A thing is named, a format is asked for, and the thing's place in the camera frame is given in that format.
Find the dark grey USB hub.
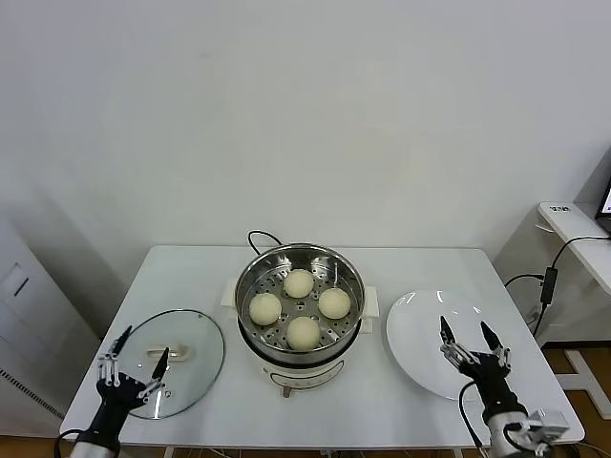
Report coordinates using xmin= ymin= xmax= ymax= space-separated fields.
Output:
xmin=540 ymin=265 xmax=559 ymax=304

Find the stainless steel steamer basket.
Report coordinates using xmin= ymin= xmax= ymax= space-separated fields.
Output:
xmin=235 ymin=242 xmax=367 ymax=357

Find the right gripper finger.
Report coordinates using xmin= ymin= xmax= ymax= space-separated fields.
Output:
xmin=479 ymin=321 xmax=513 ymax=371
xmin=438 ymin=315 xmax=478 ymax=376

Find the white steamed baozi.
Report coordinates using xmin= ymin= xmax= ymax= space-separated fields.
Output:
xmin=318 ymin=287 xmax=353 ymax=320
xmin=285 ymin=315 xmax=321 ymax=350
xmin=248 ymin=292 xmax=283 ymax=327
xmin=284 ymin=267 xmax=316 ymax=300

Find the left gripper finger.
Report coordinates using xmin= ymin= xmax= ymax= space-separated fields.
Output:
xmin=137 ymin=346 xmax=171 ymax=402
xmin=97 ymin=325 xmax=133 ymax=386

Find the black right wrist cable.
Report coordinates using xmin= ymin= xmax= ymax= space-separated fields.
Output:
xmin=458 ymin=384 xmax=483 ymax=449

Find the white side desk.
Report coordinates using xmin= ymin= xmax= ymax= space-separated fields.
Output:
xmin=537 ymin=199 xmax=611 ymax=411

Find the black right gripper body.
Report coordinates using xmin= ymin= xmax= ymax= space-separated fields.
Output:
xmin=460 ymin=355 xmax=526 ymax=424

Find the steel steamer pot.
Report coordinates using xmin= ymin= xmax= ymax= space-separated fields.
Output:
xmin=220 ymin=279 xmax=382 ymax=398

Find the glass lid white handle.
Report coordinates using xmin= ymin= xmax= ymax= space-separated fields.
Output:
xmin=116 ymin=308 xmax=225 ymax=420

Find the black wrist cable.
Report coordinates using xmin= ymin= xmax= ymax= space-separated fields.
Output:
xmin=53 ymin=427 xmax=80 ymax=458
xmin=458 ymin=384 xmax=483 ymax=449

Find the black laptop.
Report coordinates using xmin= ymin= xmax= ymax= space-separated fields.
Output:
xmin=595 ymin=174 xmax=611 ymax=236

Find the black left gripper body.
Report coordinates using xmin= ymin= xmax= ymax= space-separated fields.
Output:
xmin=90 ymin=372 xmax=149 ymax=438

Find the large white plate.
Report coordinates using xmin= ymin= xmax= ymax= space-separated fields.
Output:
xmin=385 ymin=288 xmax=511 ymax=402

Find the black cooker power cord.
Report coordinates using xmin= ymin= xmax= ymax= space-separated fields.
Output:
xmin=246 ymin=229 xmax=287 ymax=257

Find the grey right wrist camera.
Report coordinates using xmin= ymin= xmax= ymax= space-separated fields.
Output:
xmin=517 ymin=407 xmax=570 ymax=448

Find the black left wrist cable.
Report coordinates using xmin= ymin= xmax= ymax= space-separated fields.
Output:
xmin=53 ymin=427 xmax=80 ymax=458

